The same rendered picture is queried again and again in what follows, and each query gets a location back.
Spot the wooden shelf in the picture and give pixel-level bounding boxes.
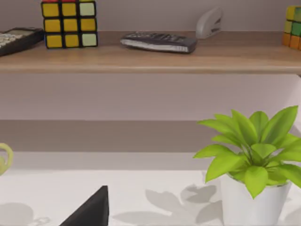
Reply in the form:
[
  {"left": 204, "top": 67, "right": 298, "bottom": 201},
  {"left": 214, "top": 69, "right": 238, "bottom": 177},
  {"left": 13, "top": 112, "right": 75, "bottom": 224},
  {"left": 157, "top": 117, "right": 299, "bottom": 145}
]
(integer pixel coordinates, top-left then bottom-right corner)
[{"left": 0, "top": 30, "right": 301, "bottom": 77}]

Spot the black and silver remote control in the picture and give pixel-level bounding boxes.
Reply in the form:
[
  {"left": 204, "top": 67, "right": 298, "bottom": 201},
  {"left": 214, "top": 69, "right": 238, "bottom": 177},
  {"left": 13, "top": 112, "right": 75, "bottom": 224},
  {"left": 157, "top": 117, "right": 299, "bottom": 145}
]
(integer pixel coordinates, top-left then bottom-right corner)
[{"left": 120, "top": 31, "right": 198, "bottom": 54}]

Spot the black calculator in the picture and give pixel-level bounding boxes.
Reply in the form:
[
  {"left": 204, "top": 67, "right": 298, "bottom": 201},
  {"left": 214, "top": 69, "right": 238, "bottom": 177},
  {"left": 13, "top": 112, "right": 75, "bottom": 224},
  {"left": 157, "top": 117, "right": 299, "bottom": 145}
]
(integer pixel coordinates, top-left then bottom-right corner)
[{"left": 0, "top": 27, "right": 45, "bottom": 57}]

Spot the yellow faced puzzle cube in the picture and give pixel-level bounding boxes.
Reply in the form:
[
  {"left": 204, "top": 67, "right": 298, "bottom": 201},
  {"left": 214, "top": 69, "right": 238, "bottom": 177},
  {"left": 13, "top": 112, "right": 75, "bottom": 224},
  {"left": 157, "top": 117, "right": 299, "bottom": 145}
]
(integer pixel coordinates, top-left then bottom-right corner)
[{"left": 40, "top": 0, "right": 98, "bottom": 49}]

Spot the green plant in white pot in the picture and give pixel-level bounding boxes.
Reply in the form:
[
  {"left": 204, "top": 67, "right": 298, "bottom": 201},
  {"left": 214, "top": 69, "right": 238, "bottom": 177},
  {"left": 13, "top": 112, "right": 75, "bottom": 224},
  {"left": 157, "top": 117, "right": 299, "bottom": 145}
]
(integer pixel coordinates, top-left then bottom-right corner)
[{"left": 192, "top": 105, "right": 301, "bottom": 226}]

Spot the grey stapler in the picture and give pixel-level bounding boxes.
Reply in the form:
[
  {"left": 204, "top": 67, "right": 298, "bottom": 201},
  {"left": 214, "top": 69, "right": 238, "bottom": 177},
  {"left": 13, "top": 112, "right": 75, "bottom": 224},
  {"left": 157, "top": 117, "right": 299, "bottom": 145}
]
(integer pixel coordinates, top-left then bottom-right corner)
[{"left": 195, "top": 6, "right": 223, "bottom": 39}]

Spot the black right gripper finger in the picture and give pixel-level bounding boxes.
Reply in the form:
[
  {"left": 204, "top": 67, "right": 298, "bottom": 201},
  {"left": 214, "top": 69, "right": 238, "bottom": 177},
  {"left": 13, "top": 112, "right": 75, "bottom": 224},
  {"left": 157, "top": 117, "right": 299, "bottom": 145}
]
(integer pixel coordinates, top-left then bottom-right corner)
[{"left": 58, "top": 185, "right": 110, "bottom": 226}]

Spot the green and orange puzzle cube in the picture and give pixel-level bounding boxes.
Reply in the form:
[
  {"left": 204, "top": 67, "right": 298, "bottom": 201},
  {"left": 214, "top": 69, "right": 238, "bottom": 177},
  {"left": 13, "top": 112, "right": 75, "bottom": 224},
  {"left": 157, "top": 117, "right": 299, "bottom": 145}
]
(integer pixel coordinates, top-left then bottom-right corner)
[{"left": 281, "top": 5, "right": 301, "bottom": 50}]

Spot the light green cup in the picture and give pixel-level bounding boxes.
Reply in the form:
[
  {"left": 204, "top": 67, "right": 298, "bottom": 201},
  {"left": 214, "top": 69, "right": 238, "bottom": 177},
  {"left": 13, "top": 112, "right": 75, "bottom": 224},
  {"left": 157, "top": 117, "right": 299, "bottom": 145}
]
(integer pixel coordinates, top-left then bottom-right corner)
[{"left": 0, "top": 142, "right": 14, "bottom": 177}]

